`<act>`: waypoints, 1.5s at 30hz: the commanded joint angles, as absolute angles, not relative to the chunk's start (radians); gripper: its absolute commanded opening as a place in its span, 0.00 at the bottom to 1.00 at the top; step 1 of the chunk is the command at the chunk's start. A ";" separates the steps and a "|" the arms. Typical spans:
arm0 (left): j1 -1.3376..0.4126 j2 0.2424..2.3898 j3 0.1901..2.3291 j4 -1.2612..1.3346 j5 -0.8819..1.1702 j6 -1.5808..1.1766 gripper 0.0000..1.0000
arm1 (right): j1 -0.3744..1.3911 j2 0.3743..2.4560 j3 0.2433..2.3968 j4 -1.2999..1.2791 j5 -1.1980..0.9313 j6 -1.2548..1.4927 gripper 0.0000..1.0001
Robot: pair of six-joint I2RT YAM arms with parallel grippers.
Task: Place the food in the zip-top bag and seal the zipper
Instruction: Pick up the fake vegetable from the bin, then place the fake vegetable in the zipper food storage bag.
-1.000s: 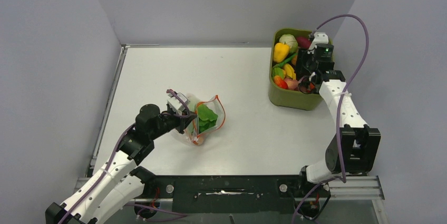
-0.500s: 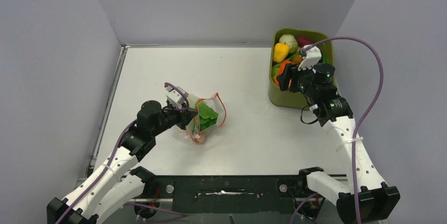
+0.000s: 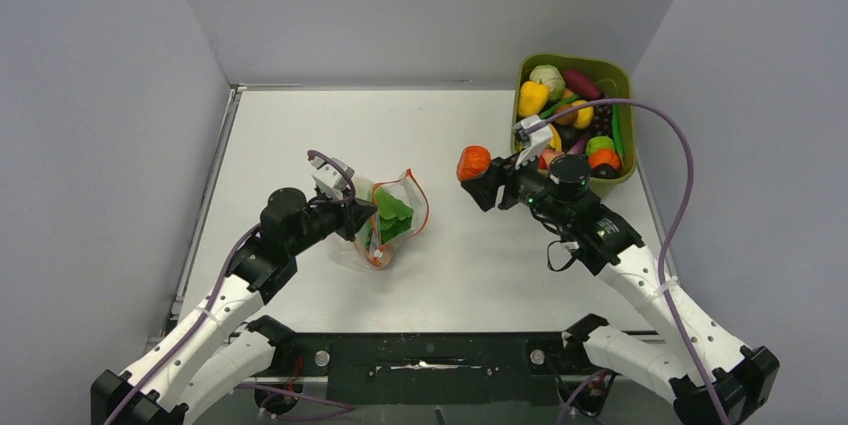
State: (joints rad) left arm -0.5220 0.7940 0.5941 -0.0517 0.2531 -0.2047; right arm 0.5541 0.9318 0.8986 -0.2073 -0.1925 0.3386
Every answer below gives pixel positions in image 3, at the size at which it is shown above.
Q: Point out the long green bean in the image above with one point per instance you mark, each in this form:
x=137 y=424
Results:
x=549 y=111

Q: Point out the yellow bell pepper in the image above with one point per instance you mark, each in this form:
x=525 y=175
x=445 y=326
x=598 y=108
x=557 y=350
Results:
x=533 y=96

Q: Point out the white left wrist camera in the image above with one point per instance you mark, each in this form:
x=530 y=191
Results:
x=332 y=179

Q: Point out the dark purple grapes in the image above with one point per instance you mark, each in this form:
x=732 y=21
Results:
x=601 y=124

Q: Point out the light green round fruit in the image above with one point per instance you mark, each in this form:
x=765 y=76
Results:
x=598 y=143

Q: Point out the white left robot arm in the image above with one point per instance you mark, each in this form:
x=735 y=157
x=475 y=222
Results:
x=223 y=340

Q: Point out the olive green plastic bin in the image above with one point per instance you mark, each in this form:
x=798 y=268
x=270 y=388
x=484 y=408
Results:
x=613 y=81

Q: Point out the yellow lemon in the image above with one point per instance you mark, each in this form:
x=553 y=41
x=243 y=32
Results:
x=584 y=115

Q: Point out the black mounting base plate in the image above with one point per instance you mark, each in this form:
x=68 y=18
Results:
x=535 y=368

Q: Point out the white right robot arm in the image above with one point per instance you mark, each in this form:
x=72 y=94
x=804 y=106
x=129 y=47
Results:
x=708 y=375

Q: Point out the yellow banana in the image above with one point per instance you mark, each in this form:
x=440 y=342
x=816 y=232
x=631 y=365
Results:
x=555 y=143

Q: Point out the pink peach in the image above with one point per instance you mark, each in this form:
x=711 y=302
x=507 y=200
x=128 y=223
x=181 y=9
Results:
x=552 y=155

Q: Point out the purple sweet potato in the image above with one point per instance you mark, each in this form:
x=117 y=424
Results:
x=581 y=84

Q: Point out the green chili pepper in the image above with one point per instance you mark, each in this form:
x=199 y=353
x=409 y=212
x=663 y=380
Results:
x=616 y=133

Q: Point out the clear orange zip top bag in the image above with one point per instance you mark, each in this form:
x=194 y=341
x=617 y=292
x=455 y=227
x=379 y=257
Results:
x=406 y=188

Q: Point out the dark round plum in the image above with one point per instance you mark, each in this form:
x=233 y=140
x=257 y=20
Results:
x=605 y=171

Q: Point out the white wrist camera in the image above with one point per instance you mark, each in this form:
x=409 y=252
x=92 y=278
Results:
x=332 y=179
x=534 y=135

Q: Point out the orange tangerine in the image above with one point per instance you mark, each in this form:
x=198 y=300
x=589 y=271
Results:
x=474 y=161

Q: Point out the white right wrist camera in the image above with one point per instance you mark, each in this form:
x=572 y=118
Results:
x=534 y=135

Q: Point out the brown kiwi fruit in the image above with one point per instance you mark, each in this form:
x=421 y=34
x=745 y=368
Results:
x=563 y=115

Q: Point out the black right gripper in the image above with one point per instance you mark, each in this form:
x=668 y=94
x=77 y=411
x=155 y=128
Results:
x=484 y=189

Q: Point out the green white lettuce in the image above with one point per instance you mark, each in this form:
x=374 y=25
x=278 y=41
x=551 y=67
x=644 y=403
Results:
x=393 y=219

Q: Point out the orange round fruit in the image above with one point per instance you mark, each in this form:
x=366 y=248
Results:
x=605 y=157

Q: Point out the pale green cabbage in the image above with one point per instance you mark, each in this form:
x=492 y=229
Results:
x=551 y=77

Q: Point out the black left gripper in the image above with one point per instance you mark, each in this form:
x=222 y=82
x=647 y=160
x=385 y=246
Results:
x=354 y=213

